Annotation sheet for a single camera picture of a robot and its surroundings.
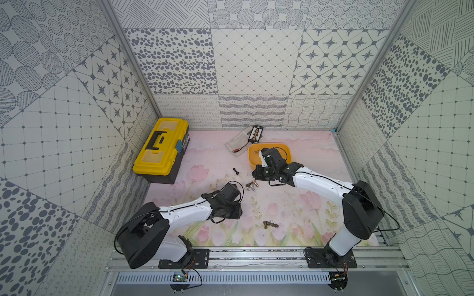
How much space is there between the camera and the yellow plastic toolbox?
0.86 m

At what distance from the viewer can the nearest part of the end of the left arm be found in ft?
2.08

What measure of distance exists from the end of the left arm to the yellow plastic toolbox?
31 cm
